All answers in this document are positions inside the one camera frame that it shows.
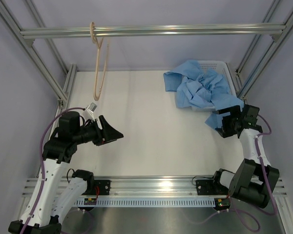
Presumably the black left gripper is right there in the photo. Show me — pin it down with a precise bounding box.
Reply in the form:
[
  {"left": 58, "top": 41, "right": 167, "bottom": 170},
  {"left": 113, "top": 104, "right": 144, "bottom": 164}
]
[{"left": 73, "top": 115, "right": 124, "bottom": 146}]

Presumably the blue button-up shirt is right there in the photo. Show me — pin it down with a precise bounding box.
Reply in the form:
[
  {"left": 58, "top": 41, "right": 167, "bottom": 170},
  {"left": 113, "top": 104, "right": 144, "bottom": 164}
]
[{"left": 163, "top": 59, "right": 245, "bottom": 131}]

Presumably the white perforated plastic basket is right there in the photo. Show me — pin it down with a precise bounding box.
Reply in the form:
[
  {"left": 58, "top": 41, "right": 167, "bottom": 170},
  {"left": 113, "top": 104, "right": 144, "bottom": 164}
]
[{"left": 185, "top": 60, "right": 240, "bottom": 111}]

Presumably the beige wooden clothes hanger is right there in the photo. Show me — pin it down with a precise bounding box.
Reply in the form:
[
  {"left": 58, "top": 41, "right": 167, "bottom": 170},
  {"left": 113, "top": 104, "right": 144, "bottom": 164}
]
[{"left": 89, "top": 21, "right": 110, "bottom": 101}]

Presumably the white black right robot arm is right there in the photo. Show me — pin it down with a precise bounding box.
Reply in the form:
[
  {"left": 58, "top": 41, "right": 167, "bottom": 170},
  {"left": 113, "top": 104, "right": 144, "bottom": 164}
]
[{"left": 211, "top": 105, "right": 280, "bottom": 208}]

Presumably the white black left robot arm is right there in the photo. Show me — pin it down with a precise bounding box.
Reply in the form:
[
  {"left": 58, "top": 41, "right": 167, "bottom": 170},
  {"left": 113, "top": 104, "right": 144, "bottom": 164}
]
[{"left": 8, "top": 107, "right": 124, "bottom": 234}]

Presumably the aluminium top crossbar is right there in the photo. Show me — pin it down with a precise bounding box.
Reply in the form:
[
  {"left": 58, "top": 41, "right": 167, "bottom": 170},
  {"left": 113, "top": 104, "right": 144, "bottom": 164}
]
[{"left": 20, "top": 23, "right": 286, "bottom": 39}]

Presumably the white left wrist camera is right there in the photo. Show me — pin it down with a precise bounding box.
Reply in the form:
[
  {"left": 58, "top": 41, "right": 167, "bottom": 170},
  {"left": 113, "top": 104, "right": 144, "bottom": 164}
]
[{"left": 83, "top": 102, "right": 97, "bottom": 120}]

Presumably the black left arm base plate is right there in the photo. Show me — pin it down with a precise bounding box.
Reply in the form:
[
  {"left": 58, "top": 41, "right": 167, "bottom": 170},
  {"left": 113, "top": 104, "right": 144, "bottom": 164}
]
[{"left": 83, "top": 179, "right": 111, "bottom": 195}]

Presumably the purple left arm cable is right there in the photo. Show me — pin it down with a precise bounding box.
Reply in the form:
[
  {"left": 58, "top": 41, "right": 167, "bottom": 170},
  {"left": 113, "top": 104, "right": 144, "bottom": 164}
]
[{"left": 18, "top": 107, "right": 85, "bottom": 234}]

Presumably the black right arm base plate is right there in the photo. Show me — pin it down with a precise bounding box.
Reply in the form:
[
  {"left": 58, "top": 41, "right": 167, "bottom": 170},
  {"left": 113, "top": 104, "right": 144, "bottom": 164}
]
[{"left": 195, "top": 179, "right": 229, "bottom": 195}]

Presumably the aluminium front rail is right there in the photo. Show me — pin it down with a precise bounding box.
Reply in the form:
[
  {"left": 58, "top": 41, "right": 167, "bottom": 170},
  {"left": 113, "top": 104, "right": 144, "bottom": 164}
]
[{"left": 21, "top": 176, "right": 287, "bottom": 198}]

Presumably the white slotted cable duct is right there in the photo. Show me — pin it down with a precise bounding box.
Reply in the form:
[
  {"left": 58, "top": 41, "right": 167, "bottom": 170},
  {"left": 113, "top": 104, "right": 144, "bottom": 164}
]
[{"left": 73, "top": 197, "right": 215, "bottom": 208}]

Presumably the aluminium right frame strut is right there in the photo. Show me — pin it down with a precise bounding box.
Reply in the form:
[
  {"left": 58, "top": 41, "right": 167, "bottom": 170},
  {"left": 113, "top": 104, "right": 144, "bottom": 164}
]
[{"left": 234, "top": 0, "right": 293, "bottom": 99}]

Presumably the aluminium frame strut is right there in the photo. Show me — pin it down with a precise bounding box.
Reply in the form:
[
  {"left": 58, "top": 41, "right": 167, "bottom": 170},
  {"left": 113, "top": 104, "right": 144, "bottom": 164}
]
[
  {"left": 0, "top": 0, "right": 78, "bottom": 110},
  {"left": 234, "top": 0, "right": 293, "bottom": 99}
]

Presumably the aluminium left frame strut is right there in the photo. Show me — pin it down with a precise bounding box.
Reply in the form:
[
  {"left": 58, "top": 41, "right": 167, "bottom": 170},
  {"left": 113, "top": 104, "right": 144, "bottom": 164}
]
[{"left": 0, "top": 0, "right": 78, "bottom": 110}]

